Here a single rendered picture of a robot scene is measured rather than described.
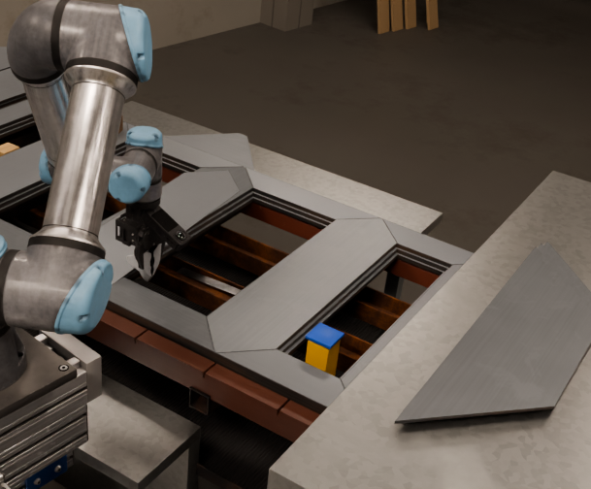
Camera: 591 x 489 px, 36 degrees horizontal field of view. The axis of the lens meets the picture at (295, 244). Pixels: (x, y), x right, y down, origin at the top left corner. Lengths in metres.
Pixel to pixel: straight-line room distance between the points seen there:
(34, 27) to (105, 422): 0.85
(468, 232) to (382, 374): 2.71
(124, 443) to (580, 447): 0.90
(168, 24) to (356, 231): 3.90
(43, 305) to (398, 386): 0.58
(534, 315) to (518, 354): 0.13
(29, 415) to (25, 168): 1.12
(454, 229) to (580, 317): 2.49
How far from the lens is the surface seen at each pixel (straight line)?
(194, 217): 2.32
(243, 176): 2.54
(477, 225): 4.28
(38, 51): 1.52
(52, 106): 1.66
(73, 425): 1.66
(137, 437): 1.91
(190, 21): 6.19
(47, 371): 1.52
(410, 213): 2.66
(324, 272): 2.14
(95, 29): 1.48
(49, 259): 1.36
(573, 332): 1.71
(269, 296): 2.03
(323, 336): 1.86
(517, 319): 1.70
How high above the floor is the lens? 1.99
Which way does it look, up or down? 31 degrees down
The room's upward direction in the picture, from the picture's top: 6 degrees clockwise
